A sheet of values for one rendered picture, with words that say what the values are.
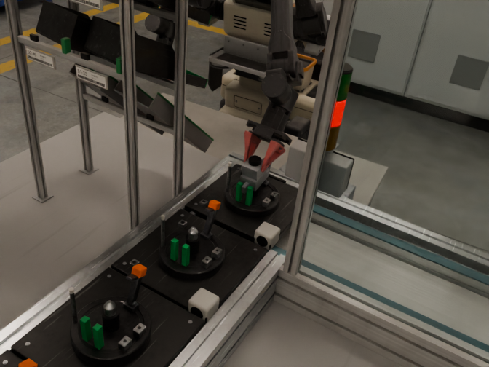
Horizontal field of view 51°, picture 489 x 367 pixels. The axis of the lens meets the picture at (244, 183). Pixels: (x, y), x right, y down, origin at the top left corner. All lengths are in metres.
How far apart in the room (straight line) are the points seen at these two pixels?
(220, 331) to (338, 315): 0.27
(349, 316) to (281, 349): 0.16
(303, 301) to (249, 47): 1.06
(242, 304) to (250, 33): 1.15
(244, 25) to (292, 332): 1.17
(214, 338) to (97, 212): 0.57
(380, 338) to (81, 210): 0.81
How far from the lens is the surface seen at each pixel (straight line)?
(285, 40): 1.27
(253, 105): 2.02
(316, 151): 0.93
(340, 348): 1.14
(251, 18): 1.90
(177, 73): 1.20
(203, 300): 1.00
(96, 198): 1.46
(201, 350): 0.97
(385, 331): 1.11
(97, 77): 1.11
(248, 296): 1.06
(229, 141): 1.73
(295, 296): 1.15
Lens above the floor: 1.73
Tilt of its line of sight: 35 degrees down
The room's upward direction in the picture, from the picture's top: 7 degrees clockwise
